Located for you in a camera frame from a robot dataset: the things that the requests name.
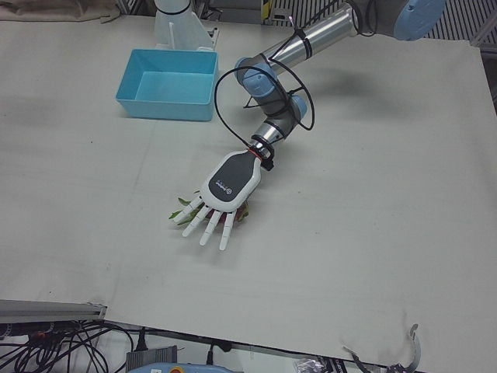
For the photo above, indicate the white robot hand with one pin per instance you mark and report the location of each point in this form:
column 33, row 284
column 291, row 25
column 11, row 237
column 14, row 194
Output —
column 233, row 178

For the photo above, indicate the red dragon fruit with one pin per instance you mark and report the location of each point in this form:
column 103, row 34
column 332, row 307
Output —
column 244, row 213

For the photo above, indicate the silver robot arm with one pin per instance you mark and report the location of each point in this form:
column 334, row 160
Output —
column 326, row 37

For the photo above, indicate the black wrist connector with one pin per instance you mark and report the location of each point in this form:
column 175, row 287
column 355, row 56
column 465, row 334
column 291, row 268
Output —
column 268, row 164

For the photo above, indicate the light blue plastic bin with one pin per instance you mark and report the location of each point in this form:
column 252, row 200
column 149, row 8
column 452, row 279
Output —
column 171, row 83

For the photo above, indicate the black power plug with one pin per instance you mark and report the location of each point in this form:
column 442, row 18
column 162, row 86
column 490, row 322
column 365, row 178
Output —
column 211, row 351
column 141, row 340

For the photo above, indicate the yellow black warning sign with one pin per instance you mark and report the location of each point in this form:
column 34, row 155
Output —
column 266, row 8

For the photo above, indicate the grey ribbed power box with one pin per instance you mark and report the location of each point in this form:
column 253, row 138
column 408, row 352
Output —
column 151, row 354

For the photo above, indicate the clear plastic bag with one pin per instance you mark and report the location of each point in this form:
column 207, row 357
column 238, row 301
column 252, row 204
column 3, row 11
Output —
column 310, row 366

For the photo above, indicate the beige cloth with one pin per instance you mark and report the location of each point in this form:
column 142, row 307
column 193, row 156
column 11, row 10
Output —
column 58, row 8

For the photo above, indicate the striped metal grille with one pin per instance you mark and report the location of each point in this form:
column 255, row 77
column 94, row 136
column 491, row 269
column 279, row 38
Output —
column 458, row 19

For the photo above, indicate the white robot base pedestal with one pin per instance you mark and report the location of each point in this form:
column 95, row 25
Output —
column 176, row 27

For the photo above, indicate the aluminium rail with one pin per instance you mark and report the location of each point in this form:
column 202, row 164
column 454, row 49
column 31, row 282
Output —
column 50, row 309

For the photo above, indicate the aluminium frame profile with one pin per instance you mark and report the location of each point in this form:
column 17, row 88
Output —
column 485, row 37

